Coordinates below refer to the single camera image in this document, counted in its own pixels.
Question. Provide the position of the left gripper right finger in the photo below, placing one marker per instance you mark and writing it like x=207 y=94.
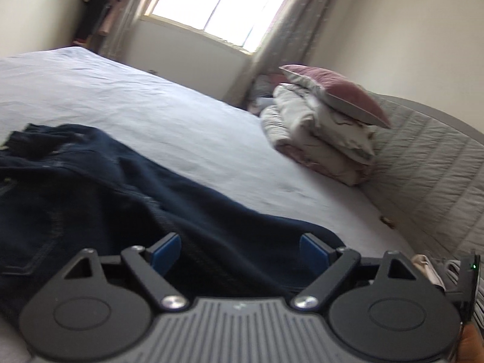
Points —
x=332 y=267

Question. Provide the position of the folded white pink duvet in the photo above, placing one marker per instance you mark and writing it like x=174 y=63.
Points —
x=309 y=132

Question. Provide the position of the pink pillow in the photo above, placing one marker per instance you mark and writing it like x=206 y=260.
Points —
x=339 y=93

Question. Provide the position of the person's hand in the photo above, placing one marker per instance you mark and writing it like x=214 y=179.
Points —
x=470 y=346

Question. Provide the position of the small brown object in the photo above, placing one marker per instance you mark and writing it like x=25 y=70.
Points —
x=388 y=222

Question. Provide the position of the grey bed sheet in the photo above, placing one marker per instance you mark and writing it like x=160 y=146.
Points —
x=196 y=136

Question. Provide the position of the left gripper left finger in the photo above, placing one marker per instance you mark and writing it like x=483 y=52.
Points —
x=149 y=266

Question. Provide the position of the bright window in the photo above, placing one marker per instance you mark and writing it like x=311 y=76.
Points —
x=242 y=24

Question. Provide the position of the dark blue jeans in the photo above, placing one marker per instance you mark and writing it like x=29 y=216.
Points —
x=71 y=187

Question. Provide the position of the grey patterned curtain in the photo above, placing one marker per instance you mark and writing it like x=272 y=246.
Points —
x=290 y=40

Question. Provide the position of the grey quilted headboard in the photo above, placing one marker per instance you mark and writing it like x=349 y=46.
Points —
x=428 y=178

